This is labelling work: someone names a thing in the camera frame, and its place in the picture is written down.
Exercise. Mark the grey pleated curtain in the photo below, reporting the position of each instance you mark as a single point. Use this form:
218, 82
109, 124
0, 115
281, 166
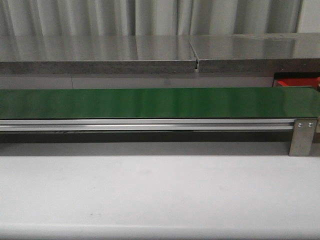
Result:
147, 17

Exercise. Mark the left grey stone shelf slab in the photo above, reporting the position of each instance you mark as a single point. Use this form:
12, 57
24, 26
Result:
67, 55

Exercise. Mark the aluminium conveyor side rail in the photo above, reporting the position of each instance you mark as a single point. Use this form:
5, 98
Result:
166, 124

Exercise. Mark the grey stone shelf slab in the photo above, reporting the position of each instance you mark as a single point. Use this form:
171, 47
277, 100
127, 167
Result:
67, 55
257, 53

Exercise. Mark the steel conveyor support bracket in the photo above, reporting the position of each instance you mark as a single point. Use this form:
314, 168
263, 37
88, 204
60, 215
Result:
302, 137

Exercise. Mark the red plastic bin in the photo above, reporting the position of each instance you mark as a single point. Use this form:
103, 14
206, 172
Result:
296, 82

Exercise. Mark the green conveyor belt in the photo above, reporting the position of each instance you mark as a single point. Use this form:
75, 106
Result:
168, 103

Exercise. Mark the right grey stone shelf slab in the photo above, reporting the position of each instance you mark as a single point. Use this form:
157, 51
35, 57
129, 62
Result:
257, 53

